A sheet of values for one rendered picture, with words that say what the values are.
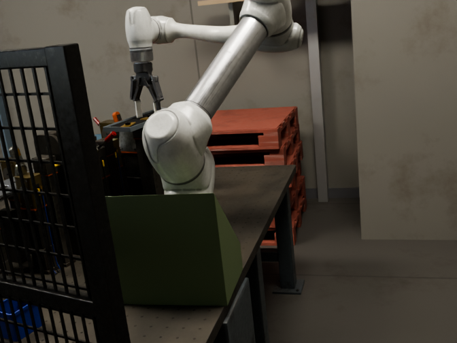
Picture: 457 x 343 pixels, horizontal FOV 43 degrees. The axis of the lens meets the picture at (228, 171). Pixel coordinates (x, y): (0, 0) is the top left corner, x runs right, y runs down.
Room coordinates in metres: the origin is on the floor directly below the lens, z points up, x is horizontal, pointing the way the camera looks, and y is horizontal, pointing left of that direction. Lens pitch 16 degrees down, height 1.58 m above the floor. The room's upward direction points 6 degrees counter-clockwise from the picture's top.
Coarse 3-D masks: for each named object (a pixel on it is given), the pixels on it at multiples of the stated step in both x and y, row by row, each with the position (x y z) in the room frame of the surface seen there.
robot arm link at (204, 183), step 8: (208, 152) 1.85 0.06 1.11; (208, 160) 1.80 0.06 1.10; (208, 168) 1.78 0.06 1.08; (160, 176) 1.76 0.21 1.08; (200, 176) 1.73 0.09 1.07; (208, 176) 1.77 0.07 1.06; (168, 184) 1.74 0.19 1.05; (176, 184) 1.72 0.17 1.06; (184, 184) 1.72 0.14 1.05; (192, 184) 1.73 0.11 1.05; (200, 184) 1.74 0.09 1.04; (208, 184) 1.77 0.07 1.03; (168, 192) 1.76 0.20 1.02; (176, 192) 1.73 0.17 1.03; (184, 192) 1.73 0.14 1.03; (192, 192) 1.73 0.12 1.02; (200, 192) 1.74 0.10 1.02; (208, 192) 1.76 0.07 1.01
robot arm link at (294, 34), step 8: (296, 24) 2.10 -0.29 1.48; (288, 32) 2.07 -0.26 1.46; (296, 32) 2.08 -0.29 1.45; (264, 40) 2.09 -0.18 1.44; (272, 40) 2.07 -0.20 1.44; (280, 40) 2.07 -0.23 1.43; (288, 40) 2.08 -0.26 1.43; (296, 40) 2.08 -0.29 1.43; (264, 48) 2.13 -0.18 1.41; (272, 48) 2.11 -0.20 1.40; (280, 48) 2.10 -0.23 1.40; (288, 48) 2.10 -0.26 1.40; (296, 48) 2.11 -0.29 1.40
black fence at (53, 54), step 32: (0, 64) 0.87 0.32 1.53; (32, 64) 0.84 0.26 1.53; (64, 64) 0.80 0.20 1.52; (64, 96) 0.80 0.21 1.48; (0, 128) 0.90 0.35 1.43; (32, 128) 0.86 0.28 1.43; (64, 128) 0.81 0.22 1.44; (0, 160) 0.91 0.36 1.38; (32, 160) 0.88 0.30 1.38; (64, 160) 0.83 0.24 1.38; (96, 160) 0.82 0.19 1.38; (32, 192) 0.88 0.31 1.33; (96, 192) 0.81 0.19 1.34; (0, 224) 0.93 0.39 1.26; (32, 224) 0.89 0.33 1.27; (64, 224) 0.85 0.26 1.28; (96, 224) 0.80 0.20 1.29; (0, 256) 0.94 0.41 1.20; (64, 256) 0.86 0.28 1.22; (96, 256) 0.80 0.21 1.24; (0, 288) 0.94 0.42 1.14; (32, 288) 0.90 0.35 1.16; (64, 288) 0.88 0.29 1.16; (96, 288) 0.81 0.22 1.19; (0, 320) 0.97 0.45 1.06; (32, 320) 0.91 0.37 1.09; (96, 320) 0.82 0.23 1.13
